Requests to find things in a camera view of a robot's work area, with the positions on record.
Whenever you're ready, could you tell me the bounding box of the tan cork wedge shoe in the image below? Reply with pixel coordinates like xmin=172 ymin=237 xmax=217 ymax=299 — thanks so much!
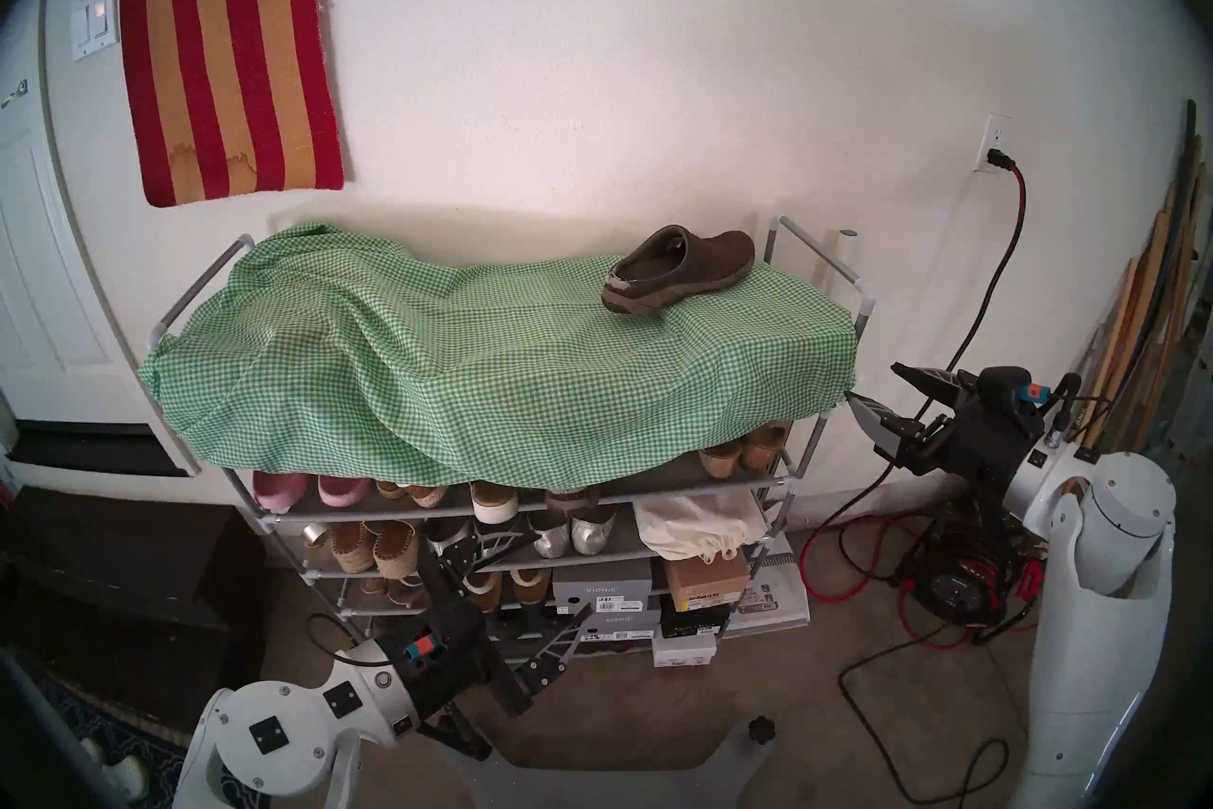
xmin=742 ymin=426 xmax=790 ymax=472
xmin=698 ymin=440 xmax=746 ymax=482

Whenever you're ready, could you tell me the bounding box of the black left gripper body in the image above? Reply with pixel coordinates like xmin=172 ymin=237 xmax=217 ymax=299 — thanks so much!
xmin=398 ymin=544 xmax=534 ymax=718

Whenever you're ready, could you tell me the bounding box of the dark brown step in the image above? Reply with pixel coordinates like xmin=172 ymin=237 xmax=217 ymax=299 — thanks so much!
xmin=0 ymin=485 xmax=266 ymax=628

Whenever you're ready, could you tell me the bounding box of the red black power cord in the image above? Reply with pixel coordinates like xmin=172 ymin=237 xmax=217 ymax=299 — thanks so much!
xmin=799 ymin=149 xmax=1028 ymax=628

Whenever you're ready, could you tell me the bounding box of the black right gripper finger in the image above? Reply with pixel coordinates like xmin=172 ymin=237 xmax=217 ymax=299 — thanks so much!
xmin=844 ymin=393 xmax=927 ymax=469
xmin=889 ymin=362 xmax=962 ymax=404

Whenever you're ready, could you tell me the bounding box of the white cloth drawstring bag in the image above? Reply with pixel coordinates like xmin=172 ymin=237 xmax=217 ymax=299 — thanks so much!
xmin=633 ymin=492 xmax=771 ymax=563

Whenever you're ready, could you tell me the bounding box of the grey metal ladder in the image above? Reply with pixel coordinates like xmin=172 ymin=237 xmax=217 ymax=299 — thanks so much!
xmin=1137 ymin=314 xmax=1213 ymax=476

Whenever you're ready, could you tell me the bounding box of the grey Vionic shoebox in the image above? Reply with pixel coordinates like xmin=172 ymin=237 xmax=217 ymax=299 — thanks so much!
xmin=588 ymin=610 xmax=662 ymax=646
xmin=552 ymin=558 xmax=656 ymax=617

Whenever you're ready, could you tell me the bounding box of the red black cord reel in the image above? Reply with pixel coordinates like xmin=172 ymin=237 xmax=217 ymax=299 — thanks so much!
xmin=896 ymin=513 xmax=1034 ymax=633

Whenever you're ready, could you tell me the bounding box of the brown cardboard shoebox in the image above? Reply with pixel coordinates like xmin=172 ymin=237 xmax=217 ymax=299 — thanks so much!
xmin=664 ymin=548 xmax=752 ymax=615

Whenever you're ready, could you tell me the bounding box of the green gingham cloth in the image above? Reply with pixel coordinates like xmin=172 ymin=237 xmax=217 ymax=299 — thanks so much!
xmin=138 ymin=222 xmax=860 ymax=491

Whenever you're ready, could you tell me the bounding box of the black shoebox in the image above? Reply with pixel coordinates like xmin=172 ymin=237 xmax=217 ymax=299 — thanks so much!
xmin=659 ymin=594 xmax=733 ymax=640

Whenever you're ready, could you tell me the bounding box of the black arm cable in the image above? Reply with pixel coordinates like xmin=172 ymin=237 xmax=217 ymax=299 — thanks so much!
xmin=305 ymin=611 xmax=494 ymax=763
xmin=1041 ymin=371 xmax=1117 ymax=443

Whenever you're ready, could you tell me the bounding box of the dark patterned rug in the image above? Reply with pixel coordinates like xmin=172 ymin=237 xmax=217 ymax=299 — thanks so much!
xmin=24 ymin=660 xmax=190 ymax=809

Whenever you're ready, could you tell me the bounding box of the grey robot base frame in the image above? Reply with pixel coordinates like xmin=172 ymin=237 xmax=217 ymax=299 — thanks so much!
xmin=445 ymin=717 xmax=778 ymax=809

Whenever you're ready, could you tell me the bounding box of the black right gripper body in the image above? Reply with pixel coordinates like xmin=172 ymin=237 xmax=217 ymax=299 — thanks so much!
xmin=898 ymin=364 xmax=1050 ymax=488

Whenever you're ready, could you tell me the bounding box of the white wall outlet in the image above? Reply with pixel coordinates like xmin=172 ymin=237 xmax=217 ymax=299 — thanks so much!
xmin=974 ymin=113 xmax=1013 ymax=175

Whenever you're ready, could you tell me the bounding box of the white sole platform shoe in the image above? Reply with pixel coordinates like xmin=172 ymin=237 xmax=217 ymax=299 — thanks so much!
xmin=470 ymin=480 xmax=522 ymax=526

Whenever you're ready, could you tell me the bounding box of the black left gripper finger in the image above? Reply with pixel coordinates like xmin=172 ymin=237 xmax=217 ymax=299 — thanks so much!
xmin=428 ymin=523 xmax=522 ymax=582
xmin=516 ymin=604 xmax=596 ymax=698

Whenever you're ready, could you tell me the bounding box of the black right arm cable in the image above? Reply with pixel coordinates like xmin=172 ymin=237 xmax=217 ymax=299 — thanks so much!
xmin=1041 ymin=371 xmax=1117 ymax=443

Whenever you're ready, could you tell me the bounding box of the white shoebox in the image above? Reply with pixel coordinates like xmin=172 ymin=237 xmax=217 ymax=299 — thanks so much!
xmin=651 ymin=627 xmax=719 ymax=670

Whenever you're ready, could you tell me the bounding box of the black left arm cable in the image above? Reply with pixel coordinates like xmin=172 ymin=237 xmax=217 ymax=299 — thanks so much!
xmin=305 ymin=611 xmax=494 ymax=763

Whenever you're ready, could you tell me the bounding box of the wooden sticks bundle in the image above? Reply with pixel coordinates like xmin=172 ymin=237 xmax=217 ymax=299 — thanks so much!
xmin=1109 ymin=99 xmax=1197 ymax=438

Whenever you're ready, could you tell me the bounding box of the thin black floor cable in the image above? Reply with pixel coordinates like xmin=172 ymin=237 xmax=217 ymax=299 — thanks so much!
xmin=839 ymin=627 xmax=1011 ymax=806

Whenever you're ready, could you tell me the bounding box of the grey metal shoe rack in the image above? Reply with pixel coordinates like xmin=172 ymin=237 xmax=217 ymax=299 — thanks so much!
xmin=149 ymin=215 xmax=878 ymax=666

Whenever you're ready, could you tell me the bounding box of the white panel door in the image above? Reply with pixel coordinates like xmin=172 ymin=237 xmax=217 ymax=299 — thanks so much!
xmin=0 ymin=49 xmax=157 ymax=429

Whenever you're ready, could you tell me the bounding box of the white plastic pipe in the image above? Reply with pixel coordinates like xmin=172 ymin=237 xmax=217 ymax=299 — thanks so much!
xmin=831 ymin=228 xmax=860 ymax=315

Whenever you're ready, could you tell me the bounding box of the white light switch plate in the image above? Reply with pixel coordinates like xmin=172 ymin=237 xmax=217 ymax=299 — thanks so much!
xmin=72 ymin=0 xmax=120 ymax=62

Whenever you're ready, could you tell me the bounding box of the red tan striped wall hanging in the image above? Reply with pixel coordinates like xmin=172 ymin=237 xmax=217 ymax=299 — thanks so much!
xmin=120 ymin=0 xmax=346 ymax=208

